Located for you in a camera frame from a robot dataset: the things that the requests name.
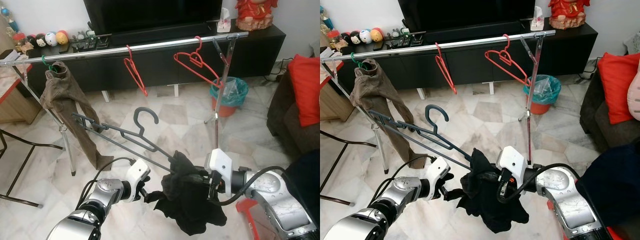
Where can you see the black knit garment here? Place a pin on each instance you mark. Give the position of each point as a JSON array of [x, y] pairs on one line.
[[492, 200], [190, 200]]

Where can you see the dark grey plastic hanger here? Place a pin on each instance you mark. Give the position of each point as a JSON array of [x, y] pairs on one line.
[[147, 108], [437, 106]]

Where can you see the red plastic hanger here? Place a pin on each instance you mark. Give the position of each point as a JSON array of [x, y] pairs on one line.
[[454, 89], [200, 50], [507, 47], [144, 90]]

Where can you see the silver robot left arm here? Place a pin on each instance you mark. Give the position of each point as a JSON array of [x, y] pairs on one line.
[[385, 210], [90, 210]]

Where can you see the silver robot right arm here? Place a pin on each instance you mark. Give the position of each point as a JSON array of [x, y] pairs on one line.
[[280, 200], [570, 200]]

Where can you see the green hanger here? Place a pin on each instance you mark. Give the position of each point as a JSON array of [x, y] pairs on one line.
[[45, 62], [354, 60]]

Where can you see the red plastic stool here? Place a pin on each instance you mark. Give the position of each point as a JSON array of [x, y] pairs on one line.
[[616, 234], [247, 220]]

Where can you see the orange bin teal bag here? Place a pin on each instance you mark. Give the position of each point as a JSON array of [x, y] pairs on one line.
[[542, 95], [230, 97]]

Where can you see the navy blue garment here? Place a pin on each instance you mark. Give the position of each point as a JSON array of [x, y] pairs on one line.
[[610, 185], [305, 185]]

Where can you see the dark brown fabric sofa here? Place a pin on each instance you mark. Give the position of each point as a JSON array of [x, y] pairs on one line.
[[285, 120], [595, 120]]

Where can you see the brown trousers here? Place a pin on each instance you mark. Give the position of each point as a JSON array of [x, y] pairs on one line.
[[65, 100], [375, 97]]

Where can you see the black TV cabinet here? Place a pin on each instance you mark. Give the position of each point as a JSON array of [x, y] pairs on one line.
[[475, 57], [165, 60]]

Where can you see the red cushion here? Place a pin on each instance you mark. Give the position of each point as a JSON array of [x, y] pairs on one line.
[[615, 87], [307, 90]]

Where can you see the beige wooden cabinet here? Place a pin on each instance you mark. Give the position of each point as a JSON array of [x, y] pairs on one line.
[[17, 107], [335, 105]]

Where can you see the small black green figurine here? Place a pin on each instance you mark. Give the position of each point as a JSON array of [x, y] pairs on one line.
[[88, 35], [404, 33]]

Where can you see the pink cat face pillow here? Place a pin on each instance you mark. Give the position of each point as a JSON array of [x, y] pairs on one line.
[[635, 92]]

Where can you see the white tissue box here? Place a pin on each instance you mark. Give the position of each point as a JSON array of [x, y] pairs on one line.
[[537, 22], [224, 24]]

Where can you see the white egg figurine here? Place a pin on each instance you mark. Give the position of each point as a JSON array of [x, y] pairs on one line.
[[365, 36], [50, 39]]

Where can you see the black television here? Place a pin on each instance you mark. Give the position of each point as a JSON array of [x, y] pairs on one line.
[[150, 15], [465, 14]]

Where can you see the red laughing Buddha statue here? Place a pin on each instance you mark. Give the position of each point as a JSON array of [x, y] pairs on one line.
[[255, 15], [568, 14]]

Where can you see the red black round figurine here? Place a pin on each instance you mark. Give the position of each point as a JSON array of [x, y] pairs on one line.
[[346, 39], [31, 42]]

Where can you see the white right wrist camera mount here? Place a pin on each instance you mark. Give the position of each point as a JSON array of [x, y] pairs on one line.
[[220, 167], [512, 165]]

